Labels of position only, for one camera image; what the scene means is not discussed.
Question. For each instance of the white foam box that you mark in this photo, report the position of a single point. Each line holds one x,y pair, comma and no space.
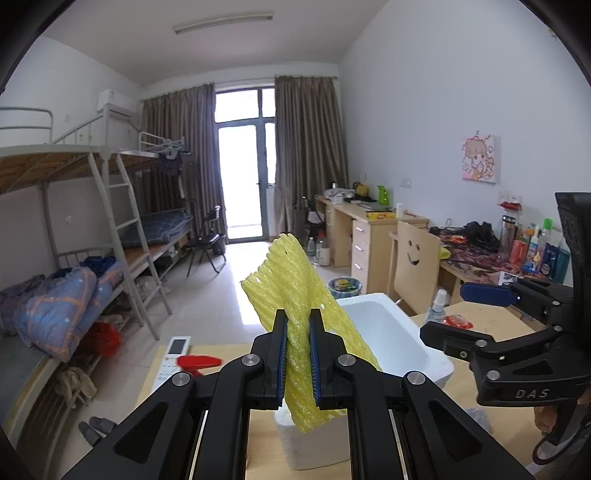
383,323

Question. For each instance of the white metal bunk bed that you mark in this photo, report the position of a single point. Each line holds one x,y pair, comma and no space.
152,159
27,159

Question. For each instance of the dark hanging clothes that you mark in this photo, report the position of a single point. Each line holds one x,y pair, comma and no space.
170,165

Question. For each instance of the wooden desk with drawers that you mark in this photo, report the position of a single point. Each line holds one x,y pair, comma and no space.
341,230

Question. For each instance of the dark bag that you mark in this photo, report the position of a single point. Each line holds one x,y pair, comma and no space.
480,235

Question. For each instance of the dark blue cloth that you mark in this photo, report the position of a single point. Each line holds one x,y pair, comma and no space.
99,265

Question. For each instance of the ceiling tube light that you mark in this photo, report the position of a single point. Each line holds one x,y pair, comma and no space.
221,22

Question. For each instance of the yellow flat box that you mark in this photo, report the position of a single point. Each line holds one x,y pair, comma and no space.
379,215

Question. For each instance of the row of toiletry bottles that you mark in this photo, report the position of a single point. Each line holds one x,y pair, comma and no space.
535,254

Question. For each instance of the pink cartoon wall poster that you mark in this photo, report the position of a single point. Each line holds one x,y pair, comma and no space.
480,159

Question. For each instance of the white air conditioner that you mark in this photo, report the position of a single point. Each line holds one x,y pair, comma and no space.
115,104

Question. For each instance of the blue plaid bedding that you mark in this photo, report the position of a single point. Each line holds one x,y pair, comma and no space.
157,226

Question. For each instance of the clear spray bottle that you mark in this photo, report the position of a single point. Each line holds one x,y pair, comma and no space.
436,311

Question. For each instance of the white metal bunk ladder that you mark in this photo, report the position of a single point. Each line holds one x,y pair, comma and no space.
143,230

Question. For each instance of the black folding chair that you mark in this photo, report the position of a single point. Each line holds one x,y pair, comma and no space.
203,242

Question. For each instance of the wooden desk with printed mat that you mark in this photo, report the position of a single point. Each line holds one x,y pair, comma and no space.
466,263

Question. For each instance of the yellow bowl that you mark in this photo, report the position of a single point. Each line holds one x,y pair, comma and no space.
444,253

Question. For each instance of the glass balcony door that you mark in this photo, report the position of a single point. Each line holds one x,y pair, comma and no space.
242,175

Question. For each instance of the white remote control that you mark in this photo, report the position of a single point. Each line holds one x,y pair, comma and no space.
173,357

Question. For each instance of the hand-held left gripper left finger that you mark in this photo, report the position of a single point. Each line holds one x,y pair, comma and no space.
280,360

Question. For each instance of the blue quilt with orange stripes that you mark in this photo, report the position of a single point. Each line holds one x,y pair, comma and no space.
60,309

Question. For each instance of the grey slipper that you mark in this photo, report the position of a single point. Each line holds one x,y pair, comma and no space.
102,423
88,434

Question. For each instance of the green packet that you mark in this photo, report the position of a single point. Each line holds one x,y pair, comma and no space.
383,196

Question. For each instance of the beige cloth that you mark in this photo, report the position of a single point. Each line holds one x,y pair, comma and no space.
76,385

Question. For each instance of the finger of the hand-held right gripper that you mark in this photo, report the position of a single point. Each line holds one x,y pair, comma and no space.
443,337
485,294

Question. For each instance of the red snack packet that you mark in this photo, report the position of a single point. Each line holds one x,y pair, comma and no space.
457,321

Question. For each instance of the person's right hand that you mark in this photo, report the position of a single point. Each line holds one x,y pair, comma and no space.
547,417

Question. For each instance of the grey blue cloth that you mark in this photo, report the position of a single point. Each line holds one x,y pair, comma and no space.
16,300

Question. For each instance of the white pump bottle red top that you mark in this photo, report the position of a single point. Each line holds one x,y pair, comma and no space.
198,362

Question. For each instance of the brown curtain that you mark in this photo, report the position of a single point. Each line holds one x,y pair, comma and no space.
184,138
309,147

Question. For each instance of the yellow foam net sleeve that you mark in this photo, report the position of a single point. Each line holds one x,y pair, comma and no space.
286,277

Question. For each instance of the red bag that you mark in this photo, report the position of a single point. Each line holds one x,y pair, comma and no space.
104,339

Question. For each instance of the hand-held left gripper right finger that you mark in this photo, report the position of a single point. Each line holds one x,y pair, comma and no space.
315,364

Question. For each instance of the colourful trash bin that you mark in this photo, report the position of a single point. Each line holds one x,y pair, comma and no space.
345,286

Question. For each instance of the wooden chair with smiley face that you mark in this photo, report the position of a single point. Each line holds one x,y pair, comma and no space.
413,272

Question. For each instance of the yellow bag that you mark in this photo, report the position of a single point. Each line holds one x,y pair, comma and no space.
361,189

